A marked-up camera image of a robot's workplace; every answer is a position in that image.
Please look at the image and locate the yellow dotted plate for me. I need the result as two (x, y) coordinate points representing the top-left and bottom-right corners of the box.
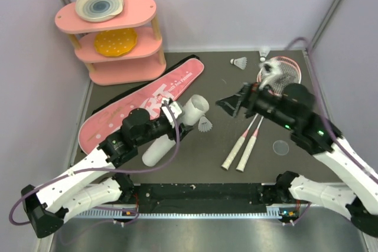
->
(93, 28), (138, 57)

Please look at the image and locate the white blue ceramic bowl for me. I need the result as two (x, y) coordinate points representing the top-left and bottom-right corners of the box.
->
(75, 0), (124, 22)

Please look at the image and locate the white shuttlecock with black band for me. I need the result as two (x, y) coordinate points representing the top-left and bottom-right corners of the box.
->
(230, 57), (247, 70)

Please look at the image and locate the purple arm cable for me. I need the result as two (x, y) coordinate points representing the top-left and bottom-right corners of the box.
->
(285, 37), (378, 185)
(8, 103), (181, 226)

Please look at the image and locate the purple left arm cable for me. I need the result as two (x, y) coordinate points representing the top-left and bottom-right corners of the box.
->
(8, 103), (181, 226)

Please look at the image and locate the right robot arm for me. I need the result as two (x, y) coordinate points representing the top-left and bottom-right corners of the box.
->
(216, 83), (377, 237)

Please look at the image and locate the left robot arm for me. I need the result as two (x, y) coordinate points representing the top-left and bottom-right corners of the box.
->
(21, 102), (193, 238)

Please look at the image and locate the pink badminton racket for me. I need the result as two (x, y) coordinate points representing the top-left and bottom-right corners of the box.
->
(236, 56), (302, 172)
(221, 57), (299, 171)

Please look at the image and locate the pink three-tier wooden shelf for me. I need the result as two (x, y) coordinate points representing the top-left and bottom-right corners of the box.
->
(55, 0), (167, 86)

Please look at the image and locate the pink racket bag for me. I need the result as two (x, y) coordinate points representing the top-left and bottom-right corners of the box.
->
(78, 54), (204, 154)

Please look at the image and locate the white shuttlecock tube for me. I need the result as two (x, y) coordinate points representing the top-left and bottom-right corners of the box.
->
(141, 94), (210, 168)

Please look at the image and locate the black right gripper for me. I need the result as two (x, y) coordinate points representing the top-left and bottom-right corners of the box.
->
(215, 78), (296, 131)

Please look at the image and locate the grey slotted cable duct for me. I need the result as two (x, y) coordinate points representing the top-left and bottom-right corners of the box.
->
(79, 206), (284, 220)

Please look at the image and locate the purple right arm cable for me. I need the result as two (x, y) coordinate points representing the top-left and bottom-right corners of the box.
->
(285, 37), (378, 185)

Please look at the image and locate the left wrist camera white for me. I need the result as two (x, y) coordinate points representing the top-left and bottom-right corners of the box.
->
(161, 97), (184, 126)

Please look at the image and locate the pink badminton racket lower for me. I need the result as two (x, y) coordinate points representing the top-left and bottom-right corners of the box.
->
(221, 57), (299, 171)

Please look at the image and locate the pink badminton racket upper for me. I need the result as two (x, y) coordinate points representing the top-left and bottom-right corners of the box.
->
(236, 56), (302, 172)

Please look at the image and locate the clear round tube lid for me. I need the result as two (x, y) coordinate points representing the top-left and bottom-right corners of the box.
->
(272, 140), (289, 156)

